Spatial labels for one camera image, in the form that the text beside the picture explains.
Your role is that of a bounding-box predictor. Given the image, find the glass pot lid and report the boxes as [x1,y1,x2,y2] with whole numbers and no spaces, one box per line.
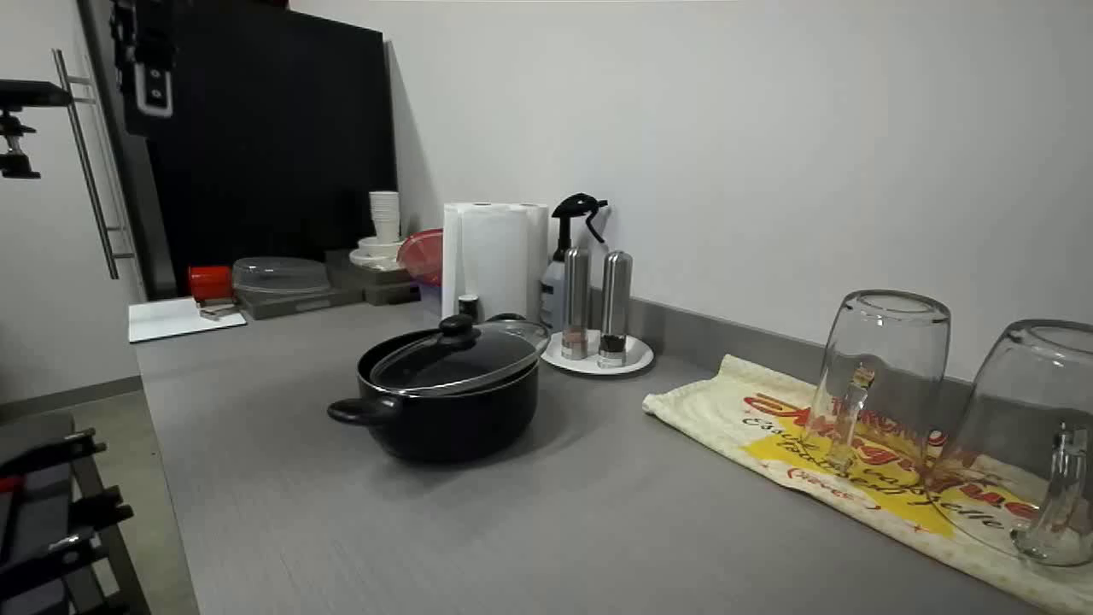
[360,319,537,394]

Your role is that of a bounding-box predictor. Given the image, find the black cooking pot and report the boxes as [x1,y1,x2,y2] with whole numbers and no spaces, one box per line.
[328,341,539,465]

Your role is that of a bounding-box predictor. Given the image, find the clear plastic container lid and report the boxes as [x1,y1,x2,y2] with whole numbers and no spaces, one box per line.
[231,256,328,301]

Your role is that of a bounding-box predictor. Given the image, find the left upturned drinking glass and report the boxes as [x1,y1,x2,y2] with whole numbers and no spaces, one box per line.
[806,292,949,474]

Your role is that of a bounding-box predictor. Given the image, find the upturned drinking glass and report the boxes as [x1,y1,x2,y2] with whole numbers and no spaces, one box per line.
[806,292,949,474]
[944,319,1093,566]

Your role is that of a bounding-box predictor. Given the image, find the right upturned drinking glass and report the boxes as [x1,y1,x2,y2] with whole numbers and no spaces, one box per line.
[944,319,1093,566]

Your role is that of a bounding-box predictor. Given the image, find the left steel grinder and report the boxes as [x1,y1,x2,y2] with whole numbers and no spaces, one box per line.
[561,248,592,358]

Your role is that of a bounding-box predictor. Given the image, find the steel grinder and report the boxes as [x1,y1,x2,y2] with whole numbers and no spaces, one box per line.
[601,248,632,355]
[561,248,592,358]

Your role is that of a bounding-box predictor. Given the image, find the white paper towel roll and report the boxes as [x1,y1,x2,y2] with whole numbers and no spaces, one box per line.
[440,202,546,320]

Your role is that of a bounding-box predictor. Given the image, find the right steel grinder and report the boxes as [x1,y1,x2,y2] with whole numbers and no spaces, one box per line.
[601,248,632,355]

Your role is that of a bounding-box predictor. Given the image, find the white round plate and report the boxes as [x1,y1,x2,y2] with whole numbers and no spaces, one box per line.
[544,328,657,380]

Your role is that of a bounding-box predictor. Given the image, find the red mesh bag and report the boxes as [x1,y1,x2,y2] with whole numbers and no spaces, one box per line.
[396,228,445,286]

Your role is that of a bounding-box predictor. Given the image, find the stacked white cups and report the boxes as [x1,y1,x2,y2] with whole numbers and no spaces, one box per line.
[349,193,402,271]

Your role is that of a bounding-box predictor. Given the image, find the dark flat tray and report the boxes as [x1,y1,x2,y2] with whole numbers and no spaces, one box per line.
[324,248,420,305]

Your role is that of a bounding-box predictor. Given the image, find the small red box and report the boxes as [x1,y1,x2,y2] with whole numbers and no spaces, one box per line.
[187,267,231,305]

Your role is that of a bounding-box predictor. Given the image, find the white flat paper sheet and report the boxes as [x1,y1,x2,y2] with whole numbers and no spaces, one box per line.
[127,298,246,344]

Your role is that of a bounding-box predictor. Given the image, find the cream printed dish towel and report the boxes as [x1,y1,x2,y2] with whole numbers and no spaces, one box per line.
[642,355,1093,615]

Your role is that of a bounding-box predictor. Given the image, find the black metal rack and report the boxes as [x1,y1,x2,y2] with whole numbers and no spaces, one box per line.
[0,423,151,615]

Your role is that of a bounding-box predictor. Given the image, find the metal cabinet handle bar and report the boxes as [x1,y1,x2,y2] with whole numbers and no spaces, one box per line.
[50,48,134,281]

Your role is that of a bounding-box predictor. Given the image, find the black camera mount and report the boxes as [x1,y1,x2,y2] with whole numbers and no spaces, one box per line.
[0,78,70,178]

